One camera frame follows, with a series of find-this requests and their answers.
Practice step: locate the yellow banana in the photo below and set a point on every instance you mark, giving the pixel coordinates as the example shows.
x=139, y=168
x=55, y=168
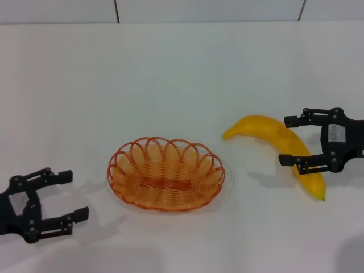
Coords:
x=256, y=125

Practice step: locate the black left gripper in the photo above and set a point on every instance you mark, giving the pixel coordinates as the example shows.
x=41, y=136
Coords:
x=31, y=216

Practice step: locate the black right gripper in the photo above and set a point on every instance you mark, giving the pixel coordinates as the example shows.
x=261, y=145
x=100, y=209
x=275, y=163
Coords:
x=352, y=139

